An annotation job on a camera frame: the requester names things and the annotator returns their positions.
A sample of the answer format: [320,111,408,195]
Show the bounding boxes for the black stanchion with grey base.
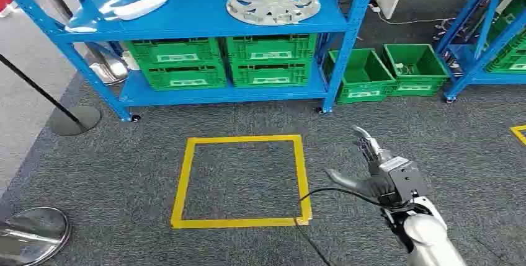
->
[0,52,102,137]

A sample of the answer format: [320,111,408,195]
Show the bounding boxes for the black camera cable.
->
[293,187,383,266]

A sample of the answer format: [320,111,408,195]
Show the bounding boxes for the white power strip with cable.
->
[368,3,445,26]

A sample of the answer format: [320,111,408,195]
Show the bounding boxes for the open green plastic crate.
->
[323,48,398,105]
[381,43,451,98]

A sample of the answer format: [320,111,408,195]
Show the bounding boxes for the silver wheel hubcap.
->
[225,0,322,27]

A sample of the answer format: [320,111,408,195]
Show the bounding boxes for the blue metal shelf rack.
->
[433,0,526,104]
[0,0,381,123]

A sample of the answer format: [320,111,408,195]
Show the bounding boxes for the chrome stanchion post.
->
[24,0,131,87]

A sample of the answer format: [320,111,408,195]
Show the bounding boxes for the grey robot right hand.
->
[324,125,394,206]

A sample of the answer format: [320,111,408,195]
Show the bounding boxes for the chrome metal parts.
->
[433,17,465,42]

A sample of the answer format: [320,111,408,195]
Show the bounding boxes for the yellow tape square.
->
[509,124,526,147]
[170,133,313,231]

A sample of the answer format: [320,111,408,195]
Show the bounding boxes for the chrome stanchion base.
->
[0,206,72,266]

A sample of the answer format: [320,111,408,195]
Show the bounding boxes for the white plastic trim part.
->
[65,0,172,33]

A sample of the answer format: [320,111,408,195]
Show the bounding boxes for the dark right wrist camera box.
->
[378,156,432,208]

